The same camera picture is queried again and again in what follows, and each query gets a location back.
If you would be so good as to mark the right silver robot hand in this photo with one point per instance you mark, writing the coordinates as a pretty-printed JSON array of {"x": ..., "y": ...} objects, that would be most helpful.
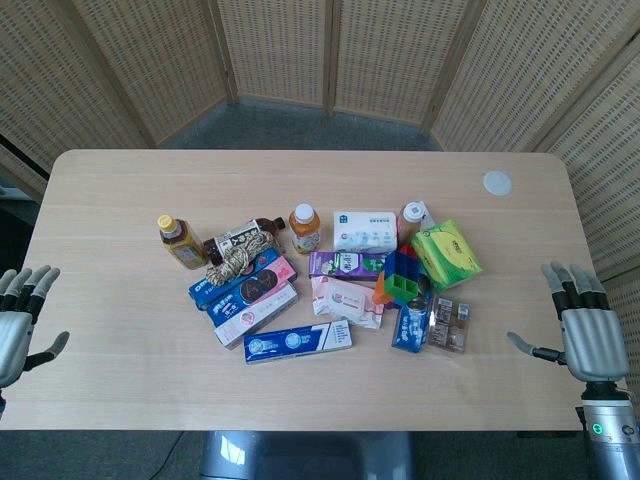
[{"x": 590, "y": 335}]

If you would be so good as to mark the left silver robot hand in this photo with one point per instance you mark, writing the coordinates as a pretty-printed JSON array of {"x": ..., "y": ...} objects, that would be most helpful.
[{"x": 14, "y": 325}]

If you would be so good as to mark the yellow-capped tea bottle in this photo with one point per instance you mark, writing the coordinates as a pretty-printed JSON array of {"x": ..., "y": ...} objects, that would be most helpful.
[{"x": 181, "y": 242}]

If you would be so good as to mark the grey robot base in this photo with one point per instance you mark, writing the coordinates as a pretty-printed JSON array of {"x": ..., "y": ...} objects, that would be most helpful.
[{"x": 305, "y": 455}]

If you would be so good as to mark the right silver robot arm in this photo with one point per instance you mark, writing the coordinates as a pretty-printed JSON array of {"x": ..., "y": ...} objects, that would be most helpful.
[{"x": 607, "y": 425}]

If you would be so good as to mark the brown drink bottle white cap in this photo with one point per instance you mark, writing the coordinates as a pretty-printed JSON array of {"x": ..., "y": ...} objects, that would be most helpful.
[{"x": 411, "y": 220}]

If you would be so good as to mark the dark tea bottle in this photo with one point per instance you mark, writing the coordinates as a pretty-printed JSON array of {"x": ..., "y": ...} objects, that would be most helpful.
[{"x": 240, "y": 240}]

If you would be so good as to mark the orange juice bottle white cap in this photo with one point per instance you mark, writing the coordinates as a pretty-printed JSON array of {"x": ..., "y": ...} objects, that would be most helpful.
[{"x": 304, "y": 227}]

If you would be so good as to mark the clear pack of chocolates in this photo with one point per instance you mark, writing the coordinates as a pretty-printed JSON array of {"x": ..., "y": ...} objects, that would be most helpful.
[{"x": 448, "y": 325}]

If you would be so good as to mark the green tissue pack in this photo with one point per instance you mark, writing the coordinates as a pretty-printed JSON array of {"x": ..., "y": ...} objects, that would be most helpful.
[{"x": 447, "y": 252}]

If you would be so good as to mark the blue snack box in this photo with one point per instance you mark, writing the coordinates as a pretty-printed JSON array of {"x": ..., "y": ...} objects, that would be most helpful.
[{"x": 412, "y": 325}]

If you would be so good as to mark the colourful toy block set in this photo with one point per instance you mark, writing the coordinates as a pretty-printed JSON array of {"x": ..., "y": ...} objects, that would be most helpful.
[{"x": 402, "y": 280}]

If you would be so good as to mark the blue oreo cookie box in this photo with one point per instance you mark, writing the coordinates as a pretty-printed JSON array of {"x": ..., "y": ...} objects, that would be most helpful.
[{"x": 250, "y": 280}]

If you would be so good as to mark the white pink toothpaste box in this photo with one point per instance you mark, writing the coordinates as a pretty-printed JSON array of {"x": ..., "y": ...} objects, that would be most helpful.
[{"x": 255, "y": 317}]

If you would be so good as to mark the blue pink toothpaste box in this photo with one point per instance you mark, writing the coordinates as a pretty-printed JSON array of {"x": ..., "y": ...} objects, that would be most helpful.
[{"x": 255, "y": 295}]

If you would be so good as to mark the pink wet wipes pack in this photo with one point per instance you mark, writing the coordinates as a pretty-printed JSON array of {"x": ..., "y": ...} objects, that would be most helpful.
[{"x": 345, "y": 302}]

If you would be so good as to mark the white tissue pack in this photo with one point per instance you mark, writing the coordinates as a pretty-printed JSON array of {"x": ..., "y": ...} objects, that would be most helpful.
[{"x": 365, "y": 231}]

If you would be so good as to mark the purple milk carton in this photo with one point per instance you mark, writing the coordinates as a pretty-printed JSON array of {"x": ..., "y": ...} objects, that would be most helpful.
[{"x": 345, "y": 264}]

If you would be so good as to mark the blue white toothpaste box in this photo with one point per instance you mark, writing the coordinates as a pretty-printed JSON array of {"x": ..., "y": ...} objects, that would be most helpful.
[{"x": 299, "y": 342}]

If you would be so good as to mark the woven bamboo folding screen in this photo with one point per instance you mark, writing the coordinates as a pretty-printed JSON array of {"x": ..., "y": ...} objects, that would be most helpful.
[{"x": 320, "y": 65}]

